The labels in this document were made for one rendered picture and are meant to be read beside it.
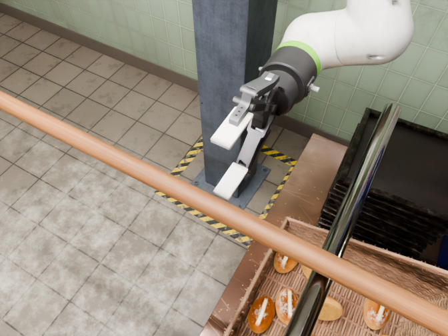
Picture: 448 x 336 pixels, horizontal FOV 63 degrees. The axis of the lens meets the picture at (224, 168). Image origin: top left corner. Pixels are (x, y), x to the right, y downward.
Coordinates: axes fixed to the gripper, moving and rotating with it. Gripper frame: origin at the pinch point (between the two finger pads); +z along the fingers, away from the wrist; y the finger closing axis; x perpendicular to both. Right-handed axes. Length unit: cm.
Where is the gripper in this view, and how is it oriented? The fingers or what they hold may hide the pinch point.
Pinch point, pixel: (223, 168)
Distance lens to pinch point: 54.4
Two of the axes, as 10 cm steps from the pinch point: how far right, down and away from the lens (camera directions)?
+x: -8.7, -4.1, 2.8
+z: -4.9, 7.1, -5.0
